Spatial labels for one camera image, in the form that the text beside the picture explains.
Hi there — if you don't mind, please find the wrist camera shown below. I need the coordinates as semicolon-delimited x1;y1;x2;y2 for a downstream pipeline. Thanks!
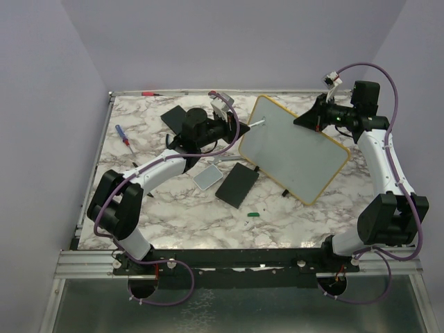
323;71;343;102
210;93;234;121

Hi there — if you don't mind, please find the yellow framed whiteboard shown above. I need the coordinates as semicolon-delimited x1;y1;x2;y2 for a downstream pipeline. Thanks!
239;95;351;205

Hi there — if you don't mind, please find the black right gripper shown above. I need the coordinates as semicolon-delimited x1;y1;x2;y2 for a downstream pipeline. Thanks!
294;94;356;133

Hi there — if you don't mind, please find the white grey rectangular eraser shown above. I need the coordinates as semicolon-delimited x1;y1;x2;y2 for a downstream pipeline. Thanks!
193;164;223;191

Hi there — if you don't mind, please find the small dark grey foam block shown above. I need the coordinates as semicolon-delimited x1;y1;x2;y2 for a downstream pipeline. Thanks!
160;105;187;135

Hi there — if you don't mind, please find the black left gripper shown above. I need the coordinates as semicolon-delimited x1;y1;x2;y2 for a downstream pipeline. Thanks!
198;110;250;149

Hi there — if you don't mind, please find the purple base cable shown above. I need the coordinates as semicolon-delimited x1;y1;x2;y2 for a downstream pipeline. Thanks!
128;259;196;307
321;248;393;305

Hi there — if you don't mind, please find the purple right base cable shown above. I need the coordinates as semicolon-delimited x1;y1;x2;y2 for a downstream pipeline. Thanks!
321;248;393;305

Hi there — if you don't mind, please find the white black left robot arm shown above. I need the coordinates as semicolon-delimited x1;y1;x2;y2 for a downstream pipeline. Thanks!
87;108;250;274

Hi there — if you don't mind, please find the black front mounting rail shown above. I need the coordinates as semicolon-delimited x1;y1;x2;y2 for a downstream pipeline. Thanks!
113;243;359;289

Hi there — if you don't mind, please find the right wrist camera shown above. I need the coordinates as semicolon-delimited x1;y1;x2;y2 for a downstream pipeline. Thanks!
323;71;343;102

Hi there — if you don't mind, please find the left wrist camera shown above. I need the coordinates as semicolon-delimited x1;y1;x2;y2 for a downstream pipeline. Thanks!
210;93;234;121

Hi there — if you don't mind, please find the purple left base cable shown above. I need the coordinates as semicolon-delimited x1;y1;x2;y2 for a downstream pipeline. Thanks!
128;259;196;307

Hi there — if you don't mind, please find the silver open-end wrench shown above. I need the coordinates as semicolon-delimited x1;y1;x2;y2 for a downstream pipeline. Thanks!
210;155;244;164

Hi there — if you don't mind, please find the blue red screwdriver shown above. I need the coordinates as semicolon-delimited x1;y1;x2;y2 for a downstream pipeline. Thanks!
115;125;134;154

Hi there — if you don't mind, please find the large dark grey foam block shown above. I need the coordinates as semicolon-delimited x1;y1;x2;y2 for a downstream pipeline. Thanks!
215;163;259;209

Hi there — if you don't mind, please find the red marker on rail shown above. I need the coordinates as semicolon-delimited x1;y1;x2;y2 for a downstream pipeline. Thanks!
141;91;163;96

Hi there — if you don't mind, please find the white green whiteboard marker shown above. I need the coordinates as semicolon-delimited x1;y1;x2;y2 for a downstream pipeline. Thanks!
248;119;266;128

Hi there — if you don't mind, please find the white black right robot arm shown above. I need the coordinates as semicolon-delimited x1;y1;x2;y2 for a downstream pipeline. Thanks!
294;73;429;271

